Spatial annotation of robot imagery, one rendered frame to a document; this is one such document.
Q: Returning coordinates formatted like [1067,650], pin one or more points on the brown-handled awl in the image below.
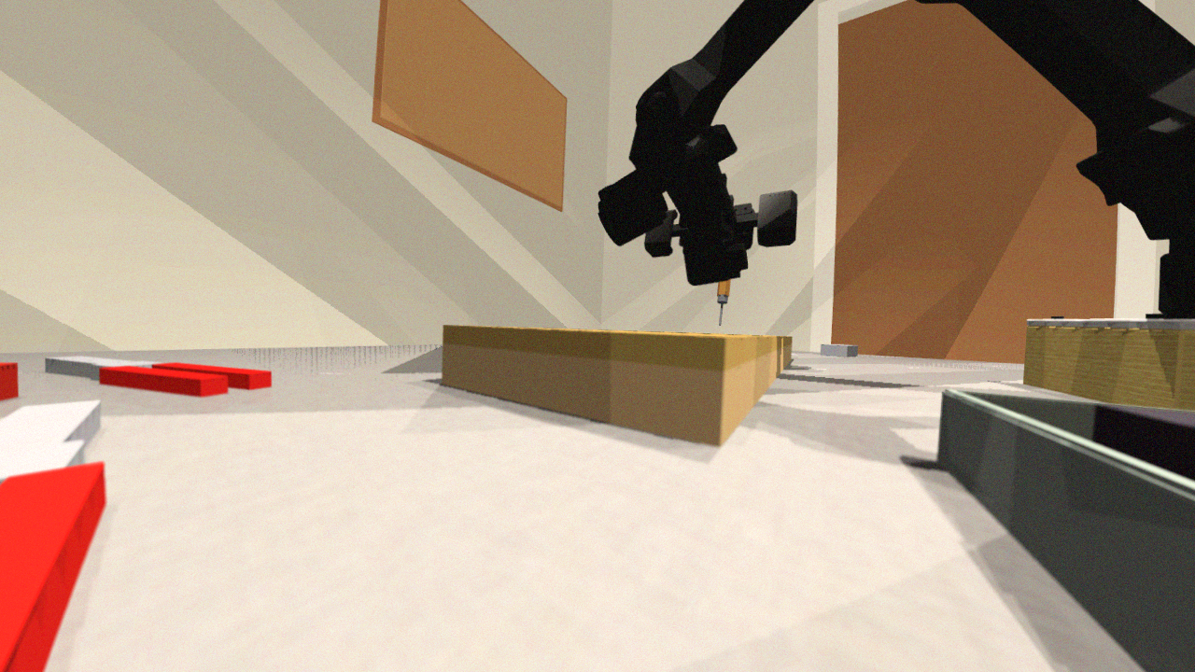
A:
[723,293]

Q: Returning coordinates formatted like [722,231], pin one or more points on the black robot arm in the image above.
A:
[1125,68]

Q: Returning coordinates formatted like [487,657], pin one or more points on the white rectangular block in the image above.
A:
[839,350]

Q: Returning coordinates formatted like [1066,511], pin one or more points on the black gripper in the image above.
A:
[775,222]

